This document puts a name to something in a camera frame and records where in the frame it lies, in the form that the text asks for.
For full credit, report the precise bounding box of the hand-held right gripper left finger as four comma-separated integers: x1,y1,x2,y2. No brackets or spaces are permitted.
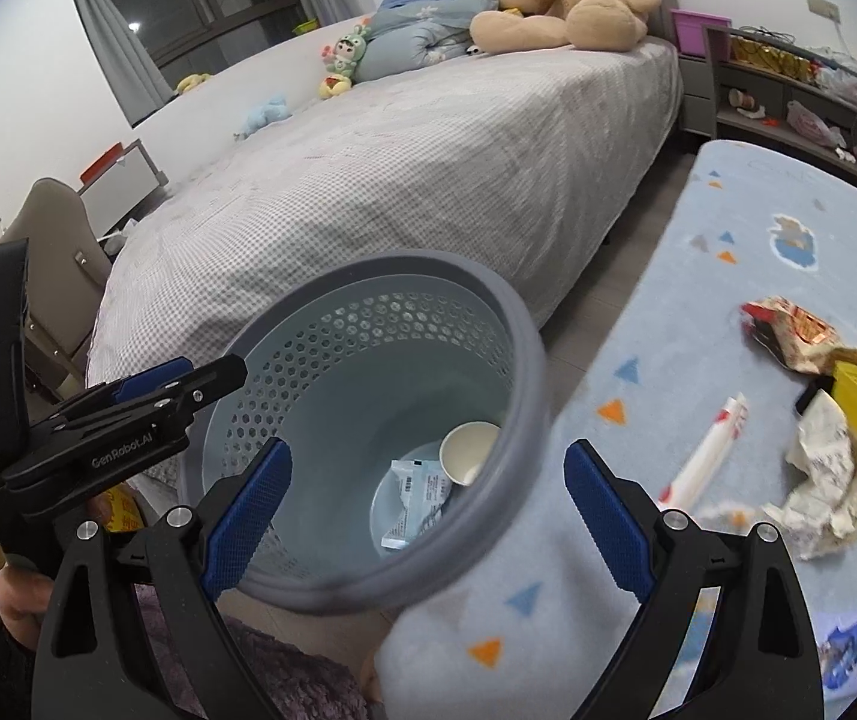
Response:
31,437,294,720

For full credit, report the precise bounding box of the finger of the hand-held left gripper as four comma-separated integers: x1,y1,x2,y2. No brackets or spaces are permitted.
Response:
53,357,248,445
112,359,194,401

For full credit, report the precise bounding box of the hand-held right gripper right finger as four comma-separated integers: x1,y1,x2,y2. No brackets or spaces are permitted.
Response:
563,439,826,720

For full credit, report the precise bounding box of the white playing card box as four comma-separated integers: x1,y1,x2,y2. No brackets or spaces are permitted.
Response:
659,392,748,509

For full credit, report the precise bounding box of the grey perforated wastebasket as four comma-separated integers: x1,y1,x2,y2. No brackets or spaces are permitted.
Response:
177,249,549,616

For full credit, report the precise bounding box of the person's left hand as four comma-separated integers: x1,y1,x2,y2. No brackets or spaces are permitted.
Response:
0,559,58,653

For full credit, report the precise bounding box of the yellow plastic bag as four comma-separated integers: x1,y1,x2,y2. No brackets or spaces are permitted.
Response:
94,484,140,533

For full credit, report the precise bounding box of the white paper cup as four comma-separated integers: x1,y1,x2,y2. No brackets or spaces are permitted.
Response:
439,422,504,487

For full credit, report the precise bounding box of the purple fuzzy cloth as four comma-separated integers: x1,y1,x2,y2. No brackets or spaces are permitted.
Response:
136,585,369,720

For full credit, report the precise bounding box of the white blue snack packet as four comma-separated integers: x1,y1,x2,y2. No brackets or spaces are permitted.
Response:
381,460,455,550

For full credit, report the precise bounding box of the beige wooden armchair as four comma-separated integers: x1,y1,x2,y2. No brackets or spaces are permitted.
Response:
4,178,115,398

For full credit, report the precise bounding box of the white drawer cabinet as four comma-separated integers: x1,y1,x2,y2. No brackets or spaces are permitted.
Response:
76,139,167,241

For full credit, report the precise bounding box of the light blue printed blanket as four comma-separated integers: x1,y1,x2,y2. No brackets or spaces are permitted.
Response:
372,139,857,720

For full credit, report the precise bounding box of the orange flat object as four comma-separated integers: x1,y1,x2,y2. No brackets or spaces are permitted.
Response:
82,152,125,181

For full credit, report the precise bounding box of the crumpled white paper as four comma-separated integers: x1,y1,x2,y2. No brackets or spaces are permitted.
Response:
762,390,857,560

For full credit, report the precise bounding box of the red snack wrapper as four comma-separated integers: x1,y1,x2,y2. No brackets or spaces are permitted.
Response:
741,296,857,376

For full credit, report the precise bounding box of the light blue plush toy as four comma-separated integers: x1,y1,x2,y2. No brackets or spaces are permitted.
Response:
237,96,293,137

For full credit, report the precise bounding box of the grey checked bed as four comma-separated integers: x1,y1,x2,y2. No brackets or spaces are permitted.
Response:
85,0,685,488

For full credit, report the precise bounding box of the green hooded plush doll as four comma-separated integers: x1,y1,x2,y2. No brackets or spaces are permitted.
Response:
319,24,373,100

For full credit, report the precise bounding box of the light blue floral quilt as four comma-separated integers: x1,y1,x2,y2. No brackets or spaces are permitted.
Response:
353,0,508,83

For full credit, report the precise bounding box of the grey nightstand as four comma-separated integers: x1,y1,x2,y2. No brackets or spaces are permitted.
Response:
679,52,718,137

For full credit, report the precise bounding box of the pink plastic bag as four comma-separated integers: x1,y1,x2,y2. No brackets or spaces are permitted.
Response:
786,100,845,147

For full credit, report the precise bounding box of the grey shelf desk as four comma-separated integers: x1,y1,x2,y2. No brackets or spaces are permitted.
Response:
702,22,857,196

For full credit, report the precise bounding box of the gold packaged box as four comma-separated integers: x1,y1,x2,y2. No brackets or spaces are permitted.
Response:
728,37,811,80

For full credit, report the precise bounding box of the purple storage box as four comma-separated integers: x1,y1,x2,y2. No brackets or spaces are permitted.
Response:
669,7,733,57

